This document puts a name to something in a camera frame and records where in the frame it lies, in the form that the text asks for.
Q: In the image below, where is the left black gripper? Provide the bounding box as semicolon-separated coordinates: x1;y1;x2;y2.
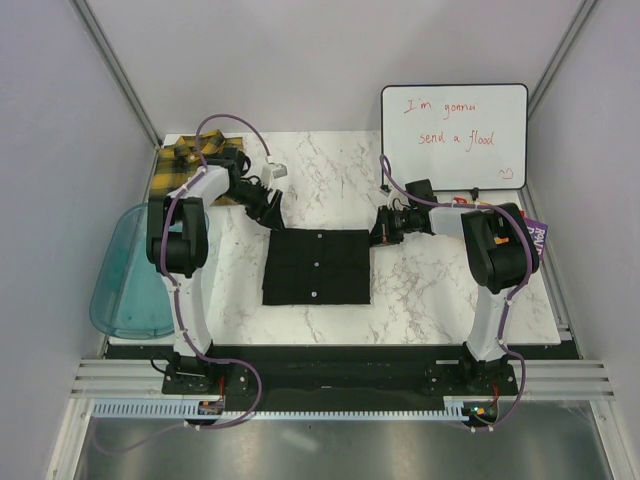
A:
221;180;285;233

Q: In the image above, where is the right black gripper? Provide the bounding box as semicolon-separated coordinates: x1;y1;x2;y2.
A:
365;204;417;248

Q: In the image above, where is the black long sleeve shirt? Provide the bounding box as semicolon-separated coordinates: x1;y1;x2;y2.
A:
262;229;371;306

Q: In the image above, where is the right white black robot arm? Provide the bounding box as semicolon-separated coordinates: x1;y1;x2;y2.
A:
369;179;540;394

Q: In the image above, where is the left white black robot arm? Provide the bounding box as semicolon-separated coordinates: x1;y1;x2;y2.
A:
146;147;285;393

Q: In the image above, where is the yellow plaid folded shirt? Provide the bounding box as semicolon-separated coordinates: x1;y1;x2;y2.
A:
148;130;244;199

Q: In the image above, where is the white dry-erase board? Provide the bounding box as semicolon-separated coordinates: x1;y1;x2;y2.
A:
381;83;529;192

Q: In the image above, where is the Roald Dahl paperback book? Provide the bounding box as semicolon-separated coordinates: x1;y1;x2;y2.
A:
449;195;550;261

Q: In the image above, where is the teal transparent plastic bin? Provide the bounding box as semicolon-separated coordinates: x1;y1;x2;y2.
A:
88;202;210;341

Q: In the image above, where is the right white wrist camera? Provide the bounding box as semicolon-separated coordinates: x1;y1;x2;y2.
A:
380;184;409;209

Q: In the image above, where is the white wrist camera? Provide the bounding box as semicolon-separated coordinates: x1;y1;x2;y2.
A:
380;184;409;209
260;162;288;186

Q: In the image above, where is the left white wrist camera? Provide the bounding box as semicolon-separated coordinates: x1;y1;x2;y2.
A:
260;162;288;186

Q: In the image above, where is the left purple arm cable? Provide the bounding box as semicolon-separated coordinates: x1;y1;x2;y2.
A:
162;113;274;364

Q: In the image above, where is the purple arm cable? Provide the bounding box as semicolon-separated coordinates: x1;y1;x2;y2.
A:
379;154;544;359
162;113;274;364

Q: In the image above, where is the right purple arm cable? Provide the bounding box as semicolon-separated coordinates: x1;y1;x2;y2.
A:
379;154;544;359

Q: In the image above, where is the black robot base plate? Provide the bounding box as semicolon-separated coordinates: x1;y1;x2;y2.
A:
162;346;518;413

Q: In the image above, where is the aluminium frame rail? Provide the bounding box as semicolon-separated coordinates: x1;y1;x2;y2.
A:
71;360;614;401

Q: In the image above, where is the white slotted cable duct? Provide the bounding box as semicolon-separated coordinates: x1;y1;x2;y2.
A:
92;396;474;421

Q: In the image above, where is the left aluminium corner post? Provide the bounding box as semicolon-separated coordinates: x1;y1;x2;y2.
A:
69;0;161;149

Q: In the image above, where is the aluminium corner post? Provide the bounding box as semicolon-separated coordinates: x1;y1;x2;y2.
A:
527;0;601;120
69;0;161;149

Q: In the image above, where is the right aluminium corner post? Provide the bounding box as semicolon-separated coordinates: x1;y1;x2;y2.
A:
527;0;601;120

